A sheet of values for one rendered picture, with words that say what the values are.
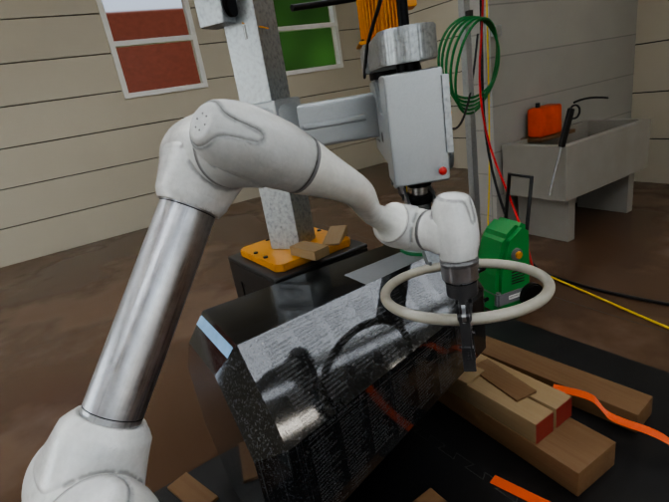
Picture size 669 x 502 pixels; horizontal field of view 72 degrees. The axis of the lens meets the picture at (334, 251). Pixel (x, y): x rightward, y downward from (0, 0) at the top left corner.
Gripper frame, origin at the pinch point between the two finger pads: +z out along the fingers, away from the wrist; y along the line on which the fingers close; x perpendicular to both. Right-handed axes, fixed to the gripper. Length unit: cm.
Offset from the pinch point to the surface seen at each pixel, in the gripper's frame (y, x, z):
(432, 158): 76, 9, -41
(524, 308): 3.7, -14.0, -10.2
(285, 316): 26, 61, -1
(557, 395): 74, -30, 63
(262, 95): 113, 89, -80
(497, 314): 0.3, -7.6, -10.6
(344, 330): 31, 42, 8
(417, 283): 62, 19, 4
